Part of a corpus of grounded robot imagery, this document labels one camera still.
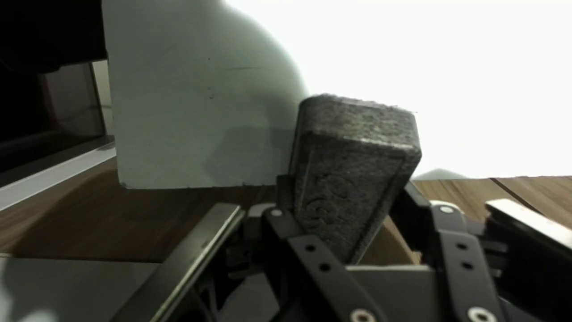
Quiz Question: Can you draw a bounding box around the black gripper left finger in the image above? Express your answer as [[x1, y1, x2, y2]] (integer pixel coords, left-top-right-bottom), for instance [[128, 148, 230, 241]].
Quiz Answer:
[[110, 173, 390, 322]]

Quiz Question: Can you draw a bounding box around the black felt whiteboard eraser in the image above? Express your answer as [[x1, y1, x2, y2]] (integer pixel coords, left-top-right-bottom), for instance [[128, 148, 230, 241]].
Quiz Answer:
[[289, 93, 424, 266]]

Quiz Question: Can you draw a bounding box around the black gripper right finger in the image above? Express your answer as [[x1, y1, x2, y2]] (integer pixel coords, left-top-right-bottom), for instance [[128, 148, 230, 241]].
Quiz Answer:
[[394, 180, 572, 322]]

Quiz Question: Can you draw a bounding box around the white side table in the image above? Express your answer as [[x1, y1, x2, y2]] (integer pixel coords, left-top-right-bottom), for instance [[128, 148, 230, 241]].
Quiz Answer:
[[0, 254, 163, 322]]

